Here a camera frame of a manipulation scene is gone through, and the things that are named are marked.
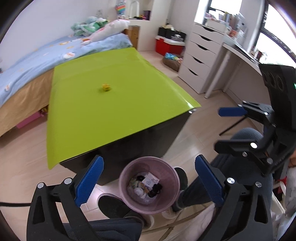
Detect green plush toys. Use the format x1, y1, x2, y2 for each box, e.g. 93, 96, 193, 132
71, 16, 108, 37

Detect white drawer cabinet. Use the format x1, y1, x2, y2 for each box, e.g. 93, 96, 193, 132
178, 23, 225, 94

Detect white plush toy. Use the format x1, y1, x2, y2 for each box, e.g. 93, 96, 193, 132
82, 19, 130, 46

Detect white cardboard box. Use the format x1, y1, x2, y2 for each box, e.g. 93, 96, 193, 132
142, 172, 159, 191

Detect brown basket with toys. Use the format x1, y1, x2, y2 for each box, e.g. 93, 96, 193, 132
163, 53, 183, 72

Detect white desk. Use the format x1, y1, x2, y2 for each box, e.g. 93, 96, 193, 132
204, 43, 262, 99

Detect rainbow hanging bag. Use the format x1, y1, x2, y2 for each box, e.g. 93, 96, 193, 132
115, 0, 126, 19

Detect white socks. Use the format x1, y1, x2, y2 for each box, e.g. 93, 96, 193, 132
133, 187, 147, 199

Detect green top table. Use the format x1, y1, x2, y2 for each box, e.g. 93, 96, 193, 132
47, 48, 200, 185

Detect pink box under bed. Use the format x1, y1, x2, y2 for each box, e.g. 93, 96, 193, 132
16, 106, 48, 129

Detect mint green socks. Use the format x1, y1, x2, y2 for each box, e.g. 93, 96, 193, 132
129, 178, 140, 189

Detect yellow crumpled paper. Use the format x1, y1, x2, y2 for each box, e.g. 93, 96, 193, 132
102, 84, 111, 92

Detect pink trash bin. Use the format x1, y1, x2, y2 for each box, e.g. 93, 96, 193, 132
118, 157, 180, 214

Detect red storage box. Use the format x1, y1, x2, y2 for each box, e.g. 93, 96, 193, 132
155, 36, 185, 56

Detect bed with blue sheet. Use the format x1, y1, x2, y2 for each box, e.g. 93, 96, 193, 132
1, 33, 132, 135

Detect black storage bins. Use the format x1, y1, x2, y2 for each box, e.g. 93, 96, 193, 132
158, 24, 186, 42

